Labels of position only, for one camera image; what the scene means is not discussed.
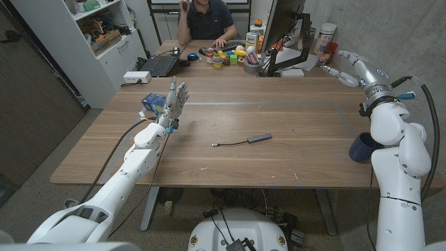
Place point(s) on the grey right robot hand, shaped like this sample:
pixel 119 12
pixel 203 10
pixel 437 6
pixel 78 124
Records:
pixel 373 75

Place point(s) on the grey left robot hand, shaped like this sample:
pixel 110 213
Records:
pixel 172 102

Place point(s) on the dark blue mug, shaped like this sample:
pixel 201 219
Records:
pixel 362 150

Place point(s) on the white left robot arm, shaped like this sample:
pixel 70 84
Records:
pixel 136 164

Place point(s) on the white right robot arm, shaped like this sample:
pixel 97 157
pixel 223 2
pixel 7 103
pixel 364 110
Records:
pixel 400 195

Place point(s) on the small blue box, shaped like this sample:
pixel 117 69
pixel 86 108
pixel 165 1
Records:
pixel 152 101

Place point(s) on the red plastic cup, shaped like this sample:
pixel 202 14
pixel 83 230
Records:
pixel 331 49

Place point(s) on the flat white box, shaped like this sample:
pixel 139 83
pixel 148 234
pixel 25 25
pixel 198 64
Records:
pixel 292 72

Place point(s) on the cardboard box of toys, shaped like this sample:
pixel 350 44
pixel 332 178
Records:
pixel 106 42

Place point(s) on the green box on shelf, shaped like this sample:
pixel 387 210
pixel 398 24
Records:
pixel 91 5

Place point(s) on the black laptop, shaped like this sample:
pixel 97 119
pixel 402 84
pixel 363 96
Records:
pixel 160 65

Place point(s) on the small black round disc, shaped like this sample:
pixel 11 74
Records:
pixel 184 63

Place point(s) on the small black silver device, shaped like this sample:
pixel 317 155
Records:
pixel 176 51

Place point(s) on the clear glass with items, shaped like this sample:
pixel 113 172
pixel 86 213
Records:
pixel 320 58

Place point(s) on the black computer mouse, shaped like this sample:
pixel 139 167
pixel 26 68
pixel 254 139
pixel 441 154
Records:
pixel 202 51

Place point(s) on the red soda can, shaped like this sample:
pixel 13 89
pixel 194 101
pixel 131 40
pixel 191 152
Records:
pixel 209 55

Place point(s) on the colourful stacking cups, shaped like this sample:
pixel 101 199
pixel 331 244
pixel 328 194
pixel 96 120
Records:
pixel 217 61

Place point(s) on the white wipes canister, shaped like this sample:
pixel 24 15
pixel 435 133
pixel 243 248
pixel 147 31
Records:
pixel 324 36

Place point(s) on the green toy cube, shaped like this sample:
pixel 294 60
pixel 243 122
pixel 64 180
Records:
pixel 233 59

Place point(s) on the white shelf cabinet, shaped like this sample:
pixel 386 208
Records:
pixel 104 69

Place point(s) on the black keyboard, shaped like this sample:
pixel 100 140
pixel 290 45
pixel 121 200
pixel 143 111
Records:
pixel 231 45

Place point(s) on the white paper sheet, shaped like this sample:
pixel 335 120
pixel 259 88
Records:
pixel 291 55

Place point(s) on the yellow toy banana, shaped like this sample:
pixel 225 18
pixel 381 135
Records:
pixel 240 53

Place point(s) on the person in dark polo shirt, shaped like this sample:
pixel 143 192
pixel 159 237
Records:
pixel 207 21

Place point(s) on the striped purple toy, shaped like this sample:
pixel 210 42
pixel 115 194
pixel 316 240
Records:
pixel 253 58

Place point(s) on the black floor fan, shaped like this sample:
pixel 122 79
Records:
pixel 170 195

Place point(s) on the white drink carton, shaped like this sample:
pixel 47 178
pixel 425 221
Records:
pixel 251 42

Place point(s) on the small bottle under table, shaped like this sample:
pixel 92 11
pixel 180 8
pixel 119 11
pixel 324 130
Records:
pixel 168 208

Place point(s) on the black computer monitor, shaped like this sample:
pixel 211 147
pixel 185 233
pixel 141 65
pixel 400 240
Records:
pixel 282 21

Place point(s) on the grey table leg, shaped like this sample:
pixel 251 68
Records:
pixel 327 212
pixel 150 209

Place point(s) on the small orange toy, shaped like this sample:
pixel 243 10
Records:
pixel 258 22

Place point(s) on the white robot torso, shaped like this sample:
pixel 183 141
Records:
pixel 240 230

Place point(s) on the grey duct tape roll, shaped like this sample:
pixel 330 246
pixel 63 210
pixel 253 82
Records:
pixel 248 68

